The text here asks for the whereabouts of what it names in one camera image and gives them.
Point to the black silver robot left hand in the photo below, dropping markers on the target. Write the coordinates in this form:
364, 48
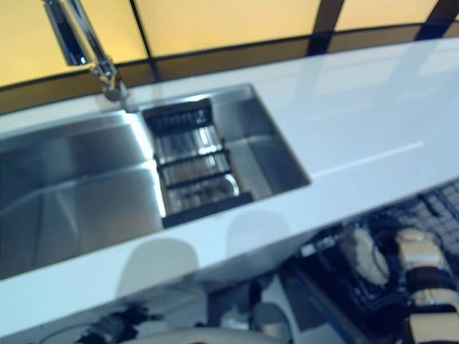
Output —
138, 315

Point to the black silver robot right hand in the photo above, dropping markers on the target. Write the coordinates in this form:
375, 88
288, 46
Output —
385, 227

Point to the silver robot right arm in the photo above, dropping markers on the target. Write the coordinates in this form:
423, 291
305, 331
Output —
419, 247

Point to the white glossy cabinet front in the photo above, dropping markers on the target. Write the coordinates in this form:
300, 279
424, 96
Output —
186, 301

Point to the black sink drying rack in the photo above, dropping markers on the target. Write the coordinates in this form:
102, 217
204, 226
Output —
208, 210

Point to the stainless steel sink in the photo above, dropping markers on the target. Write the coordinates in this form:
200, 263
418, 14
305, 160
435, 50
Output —
71, 179

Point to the chrome kitchen faucet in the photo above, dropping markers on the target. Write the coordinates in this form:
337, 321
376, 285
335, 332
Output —
75, 36

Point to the dark window frame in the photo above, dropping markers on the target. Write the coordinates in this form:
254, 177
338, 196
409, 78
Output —
215, 64

